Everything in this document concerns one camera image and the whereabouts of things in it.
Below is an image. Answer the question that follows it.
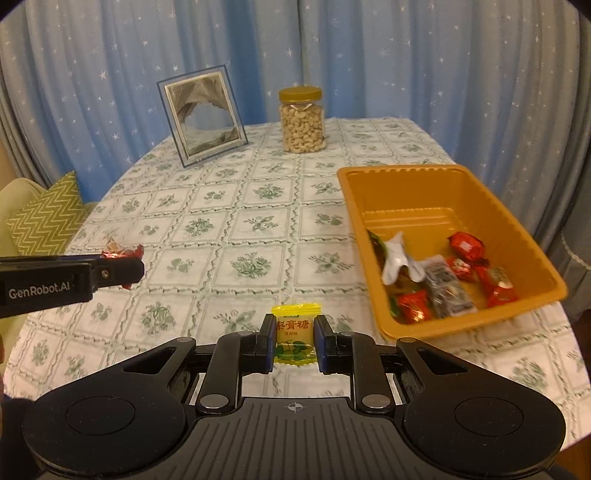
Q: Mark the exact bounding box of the red silver shiny candy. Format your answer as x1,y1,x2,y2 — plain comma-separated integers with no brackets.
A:
101,238,145,290

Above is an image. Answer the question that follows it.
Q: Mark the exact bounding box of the yellow candy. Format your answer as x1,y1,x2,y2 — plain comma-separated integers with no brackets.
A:
271,303,322,366

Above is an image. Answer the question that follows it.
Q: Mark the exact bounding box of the small red figure candy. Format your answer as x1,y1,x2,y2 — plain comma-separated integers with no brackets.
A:
394,290,434,324

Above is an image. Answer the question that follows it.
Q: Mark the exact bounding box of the green long snack packet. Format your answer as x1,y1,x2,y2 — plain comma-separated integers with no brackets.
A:
369,231,426,285

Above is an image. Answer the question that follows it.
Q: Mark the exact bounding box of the clear grey snack packet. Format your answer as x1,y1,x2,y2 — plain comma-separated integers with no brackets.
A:
421,255,477,319

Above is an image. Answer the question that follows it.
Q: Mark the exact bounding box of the large red snack packet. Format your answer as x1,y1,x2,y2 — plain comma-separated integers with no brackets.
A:
448,231,490,266

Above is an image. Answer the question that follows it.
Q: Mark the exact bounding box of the green zigzag cushion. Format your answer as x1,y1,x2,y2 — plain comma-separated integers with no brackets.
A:
7,171,88,256

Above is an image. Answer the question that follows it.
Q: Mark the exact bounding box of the pale yellow sofa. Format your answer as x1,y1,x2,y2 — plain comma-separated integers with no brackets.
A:
0,178,45,257

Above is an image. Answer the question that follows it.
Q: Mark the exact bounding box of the white green floral tablecloth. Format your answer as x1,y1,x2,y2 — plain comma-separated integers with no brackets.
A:
0,115,591,439

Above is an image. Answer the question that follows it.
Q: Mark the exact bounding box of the orange plastic tray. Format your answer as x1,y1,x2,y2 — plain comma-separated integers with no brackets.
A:
338,164,567,340

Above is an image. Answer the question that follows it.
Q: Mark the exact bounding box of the small red candy in tray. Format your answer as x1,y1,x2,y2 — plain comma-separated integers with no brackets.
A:
446,257,477,283

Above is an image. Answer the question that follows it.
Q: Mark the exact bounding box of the cashew jar gold lid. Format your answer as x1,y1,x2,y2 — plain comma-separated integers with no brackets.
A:
279,86,325,154

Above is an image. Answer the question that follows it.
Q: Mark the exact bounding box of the grey curtain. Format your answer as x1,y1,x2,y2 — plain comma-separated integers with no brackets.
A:
548,229,590,323

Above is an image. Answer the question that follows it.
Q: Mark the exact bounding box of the blue star curtain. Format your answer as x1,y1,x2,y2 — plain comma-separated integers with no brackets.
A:
1,1,590,244

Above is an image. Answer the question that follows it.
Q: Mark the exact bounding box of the sand art picture frame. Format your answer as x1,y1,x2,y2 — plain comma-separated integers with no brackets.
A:
157,65,247,167

